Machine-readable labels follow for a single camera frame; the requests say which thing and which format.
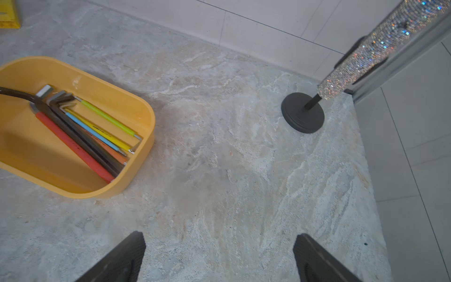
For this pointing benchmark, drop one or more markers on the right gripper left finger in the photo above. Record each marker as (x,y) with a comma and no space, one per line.
(122,264)

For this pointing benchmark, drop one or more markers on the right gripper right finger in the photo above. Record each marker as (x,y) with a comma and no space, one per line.
(315,264)

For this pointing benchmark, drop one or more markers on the red hex key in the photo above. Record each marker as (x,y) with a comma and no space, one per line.
(72,145)

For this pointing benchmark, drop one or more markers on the blue hex key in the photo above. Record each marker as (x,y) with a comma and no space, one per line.
(93,132)

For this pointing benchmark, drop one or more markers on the yellow hex key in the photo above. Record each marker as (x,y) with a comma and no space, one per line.
(102,134)

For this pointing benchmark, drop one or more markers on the green hex key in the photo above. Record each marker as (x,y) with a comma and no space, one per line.
(109,118)

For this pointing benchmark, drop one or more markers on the long black hex key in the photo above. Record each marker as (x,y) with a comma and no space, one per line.
(39,103)

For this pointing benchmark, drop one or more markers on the yellow plastic storage box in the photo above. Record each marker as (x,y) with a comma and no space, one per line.
(30,150)

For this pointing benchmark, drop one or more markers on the glitter microphone on stand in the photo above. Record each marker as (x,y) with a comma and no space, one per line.
(303,112)

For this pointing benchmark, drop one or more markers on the yellow triangular plastic stand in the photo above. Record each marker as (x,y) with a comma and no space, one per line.
(9,16)

